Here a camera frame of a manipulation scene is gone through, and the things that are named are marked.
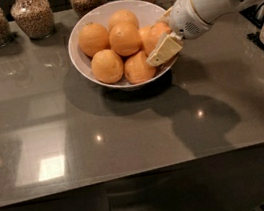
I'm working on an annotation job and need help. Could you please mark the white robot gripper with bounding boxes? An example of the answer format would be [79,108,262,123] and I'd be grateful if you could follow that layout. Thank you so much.
[146,0,211,67]

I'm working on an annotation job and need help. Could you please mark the large orange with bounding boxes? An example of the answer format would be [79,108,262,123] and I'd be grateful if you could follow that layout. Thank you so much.
[144,22,172,55]

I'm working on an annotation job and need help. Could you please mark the partly hidden orange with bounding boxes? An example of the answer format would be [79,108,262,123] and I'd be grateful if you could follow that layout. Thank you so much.
[138,25,151,50]

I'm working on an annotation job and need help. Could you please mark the white ceramic bowl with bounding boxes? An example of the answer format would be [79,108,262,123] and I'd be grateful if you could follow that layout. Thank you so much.
[68,0,177,91]

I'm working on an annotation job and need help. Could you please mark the orange back centre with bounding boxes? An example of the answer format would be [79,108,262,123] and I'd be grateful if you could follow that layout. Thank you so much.
[108,9,139,30]

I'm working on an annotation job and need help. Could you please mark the orange front centre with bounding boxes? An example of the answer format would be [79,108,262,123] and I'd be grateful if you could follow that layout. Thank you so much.
[124,51,157,85]

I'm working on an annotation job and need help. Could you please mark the orange front left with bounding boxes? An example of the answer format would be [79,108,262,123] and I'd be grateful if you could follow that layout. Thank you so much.
[91,49,124,84]

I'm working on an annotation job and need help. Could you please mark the orange back left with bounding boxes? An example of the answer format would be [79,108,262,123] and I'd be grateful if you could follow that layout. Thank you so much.
[78,22,110,57]

